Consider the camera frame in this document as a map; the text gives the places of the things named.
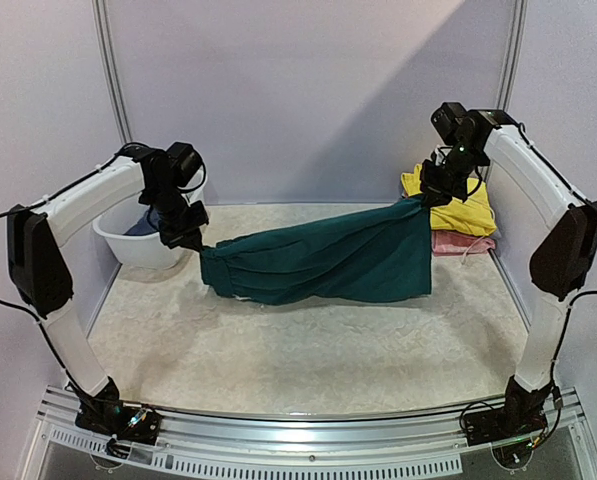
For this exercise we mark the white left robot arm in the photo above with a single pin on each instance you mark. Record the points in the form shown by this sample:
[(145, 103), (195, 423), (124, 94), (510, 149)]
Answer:
[(36, 238)]

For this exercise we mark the right aluminium frame post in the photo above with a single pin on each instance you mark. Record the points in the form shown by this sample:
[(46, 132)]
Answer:
[(511, 55)]

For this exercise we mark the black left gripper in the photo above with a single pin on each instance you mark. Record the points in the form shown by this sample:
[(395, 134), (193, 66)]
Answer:
[(190, 236)]

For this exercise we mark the yellow folded shorts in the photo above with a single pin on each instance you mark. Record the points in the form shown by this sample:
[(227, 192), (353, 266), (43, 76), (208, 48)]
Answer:
[(474, 217)]

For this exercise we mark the navy blue garment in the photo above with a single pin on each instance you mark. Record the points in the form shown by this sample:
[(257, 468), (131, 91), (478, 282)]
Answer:
[(147, 224)]

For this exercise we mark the left aluminium frame post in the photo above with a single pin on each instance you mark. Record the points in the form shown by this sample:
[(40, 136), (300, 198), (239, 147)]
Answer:
[(110, 70)]

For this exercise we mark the pink folded garment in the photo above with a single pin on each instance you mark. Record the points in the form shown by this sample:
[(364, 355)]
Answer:
[(452, 243)]

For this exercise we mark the aluminium front rail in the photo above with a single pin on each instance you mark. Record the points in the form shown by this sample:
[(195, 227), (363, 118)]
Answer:
[(424, 444)]

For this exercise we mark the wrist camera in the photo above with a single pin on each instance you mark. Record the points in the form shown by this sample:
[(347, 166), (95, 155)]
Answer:
[(446, 120), (186, 162)]

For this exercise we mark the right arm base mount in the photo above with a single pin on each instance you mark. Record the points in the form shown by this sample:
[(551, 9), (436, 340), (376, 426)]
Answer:
[(525, 421)]

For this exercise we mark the white plastic laundry basket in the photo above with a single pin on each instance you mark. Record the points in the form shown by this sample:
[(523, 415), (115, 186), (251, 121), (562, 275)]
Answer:
[(125, 204)]

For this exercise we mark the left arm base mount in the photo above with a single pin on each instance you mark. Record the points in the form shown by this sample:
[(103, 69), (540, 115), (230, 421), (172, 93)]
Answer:
[(122, 423)]

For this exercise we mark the aluminium frame post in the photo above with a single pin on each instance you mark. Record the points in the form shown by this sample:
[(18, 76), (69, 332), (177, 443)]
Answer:
[(110, 70), (511, 55)]

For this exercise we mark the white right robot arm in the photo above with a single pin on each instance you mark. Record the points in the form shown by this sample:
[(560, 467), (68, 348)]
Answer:
[(473, 139)]

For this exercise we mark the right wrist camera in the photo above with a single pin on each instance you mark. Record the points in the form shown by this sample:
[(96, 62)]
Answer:
[(446, 120)]

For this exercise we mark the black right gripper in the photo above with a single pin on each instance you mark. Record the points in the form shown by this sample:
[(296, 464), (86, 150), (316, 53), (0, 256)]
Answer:
[(438, 185)]

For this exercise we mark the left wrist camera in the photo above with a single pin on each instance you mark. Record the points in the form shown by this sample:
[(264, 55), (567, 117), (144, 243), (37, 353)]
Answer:
[(186, 162)]

